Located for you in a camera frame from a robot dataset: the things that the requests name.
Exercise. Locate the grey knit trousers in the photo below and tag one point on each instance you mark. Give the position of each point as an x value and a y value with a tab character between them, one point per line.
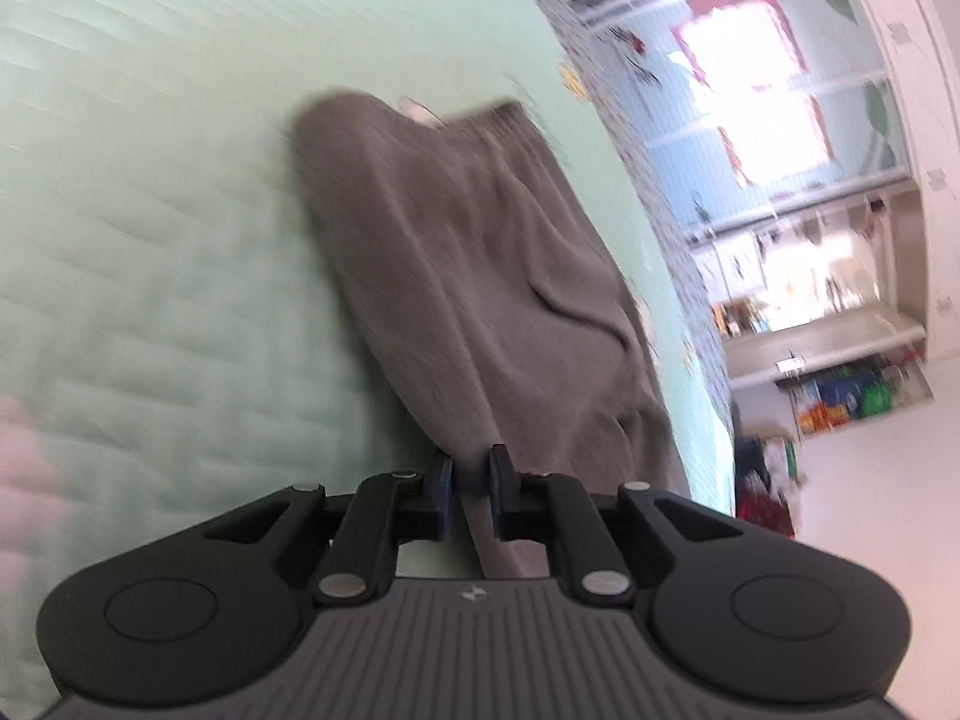
491	303

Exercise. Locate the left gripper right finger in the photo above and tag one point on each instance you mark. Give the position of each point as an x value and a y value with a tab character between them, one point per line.
558	513

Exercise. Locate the mint green quilted bedspread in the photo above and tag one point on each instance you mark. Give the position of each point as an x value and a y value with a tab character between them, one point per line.
174	341

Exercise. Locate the sliding door wardrobe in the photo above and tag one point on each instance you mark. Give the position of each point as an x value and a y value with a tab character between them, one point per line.
749	107

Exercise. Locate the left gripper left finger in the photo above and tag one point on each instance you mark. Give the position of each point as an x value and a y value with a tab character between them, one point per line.
365	530

